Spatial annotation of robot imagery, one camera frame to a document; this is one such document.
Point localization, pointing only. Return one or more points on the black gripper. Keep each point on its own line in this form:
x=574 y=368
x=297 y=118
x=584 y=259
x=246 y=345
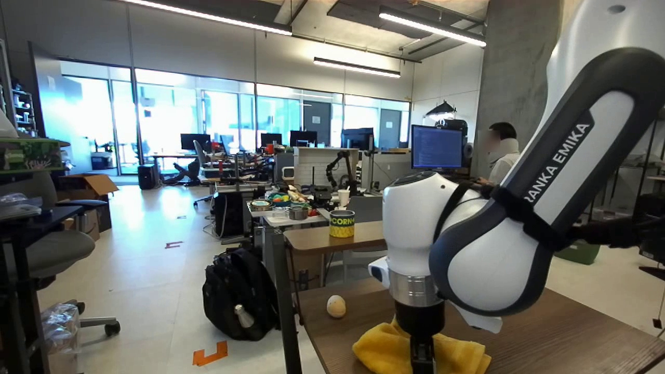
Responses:
x=420 y=326

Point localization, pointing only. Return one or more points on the yellow towel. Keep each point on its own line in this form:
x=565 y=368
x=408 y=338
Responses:
x=384 y=349

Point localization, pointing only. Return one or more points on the cream white ball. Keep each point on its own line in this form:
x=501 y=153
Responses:
x=335 y=305

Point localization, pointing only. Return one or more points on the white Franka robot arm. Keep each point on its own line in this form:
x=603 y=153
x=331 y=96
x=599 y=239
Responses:
x=489 y=253

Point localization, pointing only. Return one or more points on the green label canister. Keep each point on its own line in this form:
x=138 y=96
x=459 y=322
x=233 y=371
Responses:
x=342 y=223

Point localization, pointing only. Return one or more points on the blue screen computer monitor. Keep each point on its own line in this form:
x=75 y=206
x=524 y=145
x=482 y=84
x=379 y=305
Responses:
x=436 y=148

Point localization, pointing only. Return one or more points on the green storage bin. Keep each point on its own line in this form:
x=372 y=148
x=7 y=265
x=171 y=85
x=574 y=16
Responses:
x=580 y=252

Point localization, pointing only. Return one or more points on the black backpack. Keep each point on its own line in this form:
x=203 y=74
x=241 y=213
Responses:
x=240 y=295

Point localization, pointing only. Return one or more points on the seated man grey sweater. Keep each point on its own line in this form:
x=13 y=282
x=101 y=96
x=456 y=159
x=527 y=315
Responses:
x=501 y=148

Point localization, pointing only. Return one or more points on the cardboard box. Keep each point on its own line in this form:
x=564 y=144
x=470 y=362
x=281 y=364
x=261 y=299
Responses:
x=89 y=187

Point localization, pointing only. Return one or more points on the clear plastic water bottle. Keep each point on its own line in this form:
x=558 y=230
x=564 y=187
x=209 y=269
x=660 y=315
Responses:
x=61 y=333

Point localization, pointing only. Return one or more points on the grey office chair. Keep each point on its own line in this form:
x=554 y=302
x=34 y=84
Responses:
x=53 y=247

